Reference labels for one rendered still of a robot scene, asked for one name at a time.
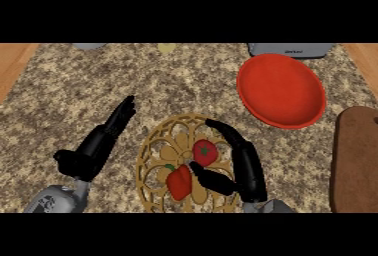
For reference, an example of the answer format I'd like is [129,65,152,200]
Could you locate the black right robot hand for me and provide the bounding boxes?
[188,118,269,204]

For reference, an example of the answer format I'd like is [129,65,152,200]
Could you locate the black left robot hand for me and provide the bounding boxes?
[52,95,138,183]

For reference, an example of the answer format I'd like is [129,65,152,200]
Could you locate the tan openwork round placemat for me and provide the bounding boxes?
[135,113,243,214]

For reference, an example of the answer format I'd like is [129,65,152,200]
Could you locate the red bell pepper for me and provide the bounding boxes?
[164,163,194,202]

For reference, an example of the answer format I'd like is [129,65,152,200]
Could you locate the red bowl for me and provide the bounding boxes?
[237,53,328,130]

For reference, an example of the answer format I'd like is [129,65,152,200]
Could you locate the red tomato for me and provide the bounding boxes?
[192,139,220,168]

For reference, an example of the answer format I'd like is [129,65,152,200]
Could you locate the brown wooden cutting board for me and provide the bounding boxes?
[330,106,378,214]

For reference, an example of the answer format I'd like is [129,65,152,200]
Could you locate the grey round object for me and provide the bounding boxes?
[71,42,110,51]

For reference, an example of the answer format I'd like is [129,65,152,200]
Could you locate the pale yellow round object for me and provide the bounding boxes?
[157,42,178,54]

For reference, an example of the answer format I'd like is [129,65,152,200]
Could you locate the grey appliance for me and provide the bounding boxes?
[247,42,337,60]

